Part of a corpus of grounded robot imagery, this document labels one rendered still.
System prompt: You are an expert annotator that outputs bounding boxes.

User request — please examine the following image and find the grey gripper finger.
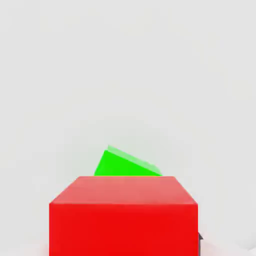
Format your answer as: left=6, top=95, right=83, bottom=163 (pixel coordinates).
left=197, top=232, right=219, bottom=256

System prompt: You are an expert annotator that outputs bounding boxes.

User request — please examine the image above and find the small red cube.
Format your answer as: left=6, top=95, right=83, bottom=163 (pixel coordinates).
left=48, top=175, right=199, bottom=256

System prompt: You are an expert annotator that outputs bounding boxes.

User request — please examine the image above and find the small green cube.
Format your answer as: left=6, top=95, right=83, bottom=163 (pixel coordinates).
left=93, top=144, right=164, bottom=177

